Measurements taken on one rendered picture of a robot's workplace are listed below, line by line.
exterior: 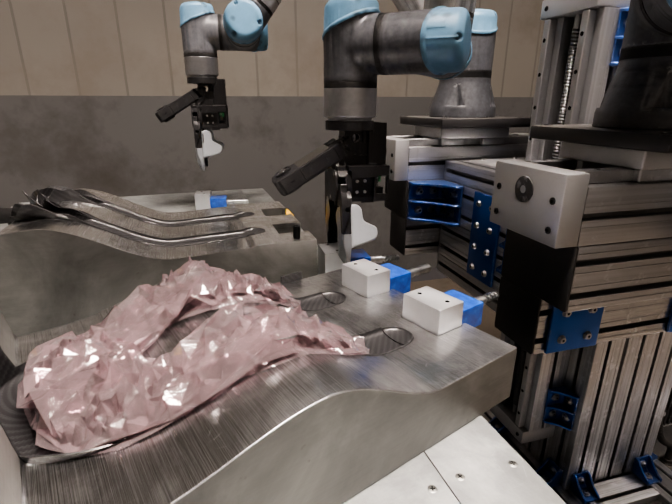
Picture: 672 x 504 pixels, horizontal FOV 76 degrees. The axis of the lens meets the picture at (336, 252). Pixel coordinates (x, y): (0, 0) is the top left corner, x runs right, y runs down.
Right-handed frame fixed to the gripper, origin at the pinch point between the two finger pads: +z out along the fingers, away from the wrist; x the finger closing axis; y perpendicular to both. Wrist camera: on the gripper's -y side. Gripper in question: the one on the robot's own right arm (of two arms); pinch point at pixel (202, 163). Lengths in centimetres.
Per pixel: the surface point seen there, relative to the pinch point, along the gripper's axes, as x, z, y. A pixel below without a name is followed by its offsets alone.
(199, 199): -2.5, 8.4, -1.2
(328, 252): -52, 7, 23
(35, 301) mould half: -61, 8, -14
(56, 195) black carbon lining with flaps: -46.2, -1.9, -15.2
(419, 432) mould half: -88, 10, 25
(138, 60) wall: 115, -33, -37
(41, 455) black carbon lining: -91, 5, 0
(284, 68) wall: 121, -30, 30
